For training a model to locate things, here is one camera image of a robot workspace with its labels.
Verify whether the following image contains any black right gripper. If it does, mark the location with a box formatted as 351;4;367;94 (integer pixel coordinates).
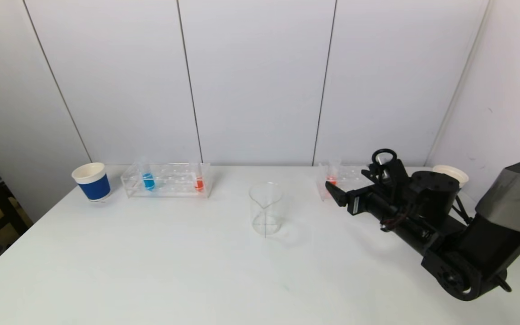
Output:
325;181;398;222

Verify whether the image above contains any clear acrylic test tube rack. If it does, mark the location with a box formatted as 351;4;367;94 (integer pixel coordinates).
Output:
316;162;374;202
122;163;211;199

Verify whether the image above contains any clear glass beaker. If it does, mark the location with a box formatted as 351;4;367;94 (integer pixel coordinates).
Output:
248;181;284;237

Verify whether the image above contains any test tube with blue pigment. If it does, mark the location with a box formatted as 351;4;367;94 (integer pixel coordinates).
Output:
141;160;156;191

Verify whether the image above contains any blue white paper cup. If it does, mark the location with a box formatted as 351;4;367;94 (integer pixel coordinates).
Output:
72;162;112;202
432;165;469;188

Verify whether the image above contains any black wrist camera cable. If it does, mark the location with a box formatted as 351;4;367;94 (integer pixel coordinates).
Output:
371;149;398;168

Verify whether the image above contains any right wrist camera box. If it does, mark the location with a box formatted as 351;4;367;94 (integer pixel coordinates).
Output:
361;156;409;190

